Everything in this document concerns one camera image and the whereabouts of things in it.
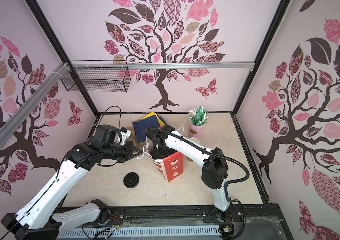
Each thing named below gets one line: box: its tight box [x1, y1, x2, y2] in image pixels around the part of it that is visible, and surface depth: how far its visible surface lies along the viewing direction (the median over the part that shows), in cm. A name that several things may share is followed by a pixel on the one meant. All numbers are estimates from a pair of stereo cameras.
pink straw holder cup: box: [188, 122, 205, 139], surface depth 97 cm
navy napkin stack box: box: [132, 111, 168, 146], surface depth 112 cm
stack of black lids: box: [123, 172, 140, 189], surface depth 85 cm
